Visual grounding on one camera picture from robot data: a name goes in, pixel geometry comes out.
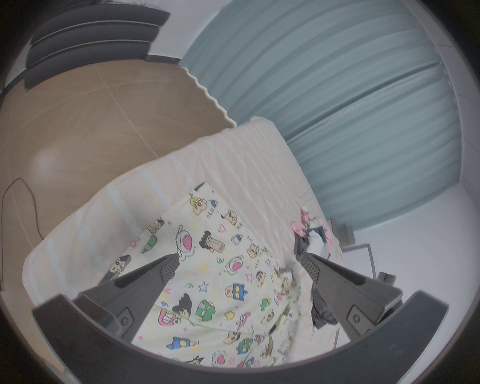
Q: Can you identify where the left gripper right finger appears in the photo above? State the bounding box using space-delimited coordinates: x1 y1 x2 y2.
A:
301 254 404 337

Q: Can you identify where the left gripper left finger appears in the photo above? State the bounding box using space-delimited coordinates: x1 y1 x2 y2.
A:
73 254 180 337

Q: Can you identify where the white printed pyjama top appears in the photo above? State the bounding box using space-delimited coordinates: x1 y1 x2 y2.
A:
101 182 301 367

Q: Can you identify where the pile of clothes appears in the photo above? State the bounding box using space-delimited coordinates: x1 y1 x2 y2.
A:
292 208 340 329

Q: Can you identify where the bed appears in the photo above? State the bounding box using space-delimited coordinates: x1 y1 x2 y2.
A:
22 116 376 366

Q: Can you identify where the grey bedside table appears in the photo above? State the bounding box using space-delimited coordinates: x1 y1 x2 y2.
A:
328 219 355 250

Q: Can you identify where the blue-green curtain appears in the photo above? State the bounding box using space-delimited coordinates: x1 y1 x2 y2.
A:
284 65 463 228
182 0 444 140

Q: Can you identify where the black chest of drawers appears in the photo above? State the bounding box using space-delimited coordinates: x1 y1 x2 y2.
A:
24 0 172 91

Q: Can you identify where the black cable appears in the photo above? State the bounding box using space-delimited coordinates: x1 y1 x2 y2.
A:
1 178 44 241

